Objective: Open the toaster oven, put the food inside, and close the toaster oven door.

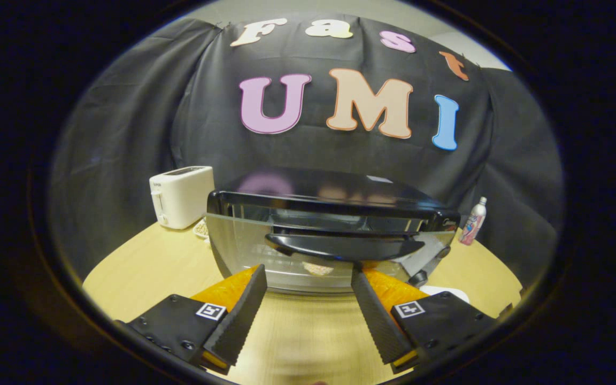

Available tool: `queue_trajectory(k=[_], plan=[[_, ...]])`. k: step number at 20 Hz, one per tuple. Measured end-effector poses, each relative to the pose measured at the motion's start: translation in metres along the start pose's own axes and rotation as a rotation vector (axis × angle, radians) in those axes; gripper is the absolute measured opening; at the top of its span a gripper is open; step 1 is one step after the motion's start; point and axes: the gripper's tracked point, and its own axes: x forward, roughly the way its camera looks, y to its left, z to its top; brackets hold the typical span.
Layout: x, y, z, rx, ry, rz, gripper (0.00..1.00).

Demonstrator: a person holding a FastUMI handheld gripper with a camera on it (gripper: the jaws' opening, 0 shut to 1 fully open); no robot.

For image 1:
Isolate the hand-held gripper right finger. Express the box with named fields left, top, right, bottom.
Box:
left=351, top=266, right=501, bottom=374

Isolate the black backdrop cloth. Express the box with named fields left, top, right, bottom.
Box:
left=49, top=14, right=564, bottom=284

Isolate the black toaster oven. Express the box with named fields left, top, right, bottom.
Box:
left=205, top=167, right=461, bottom=295

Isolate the white plate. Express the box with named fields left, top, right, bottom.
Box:
left=419, top=285, right=470, bottom=304

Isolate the white toaster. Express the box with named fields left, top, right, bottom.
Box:
left=149, top=166, right=215, bottom=230

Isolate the sugared cream bun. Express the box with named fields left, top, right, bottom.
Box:
left=302, top=261, right=335, bottom=277

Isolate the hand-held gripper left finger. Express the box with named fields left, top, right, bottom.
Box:
left=117, top=264, right=268, bottom=375

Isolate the pink and white bottle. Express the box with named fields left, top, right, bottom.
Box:
left=459, top=196, right=488, bottom=246

